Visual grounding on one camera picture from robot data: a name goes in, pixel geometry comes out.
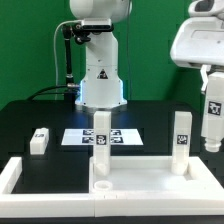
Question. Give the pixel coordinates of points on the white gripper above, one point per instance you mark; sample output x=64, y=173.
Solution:
x=199, y=41

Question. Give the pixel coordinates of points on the white desk top tray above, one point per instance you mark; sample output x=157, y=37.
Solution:
x=145, y=186

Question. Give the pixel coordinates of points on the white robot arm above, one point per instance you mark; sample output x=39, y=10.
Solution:
x=101, y=86

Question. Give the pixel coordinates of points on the fiducial marker sheet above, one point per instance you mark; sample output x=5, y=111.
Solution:
x=73, y=137

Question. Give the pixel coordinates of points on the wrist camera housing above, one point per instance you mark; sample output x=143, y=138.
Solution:
x=206, y=8

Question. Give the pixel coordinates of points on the grey camera on mount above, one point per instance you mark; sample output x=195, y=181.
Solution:
x=96, y=25

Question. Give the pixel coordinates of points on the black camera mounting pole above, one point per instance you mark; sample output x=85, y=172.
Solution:
x=69, y=53

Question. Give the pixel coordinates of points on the white U-shaped obstacle frame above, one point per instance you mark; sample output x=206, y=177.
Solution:
x=38, y=205

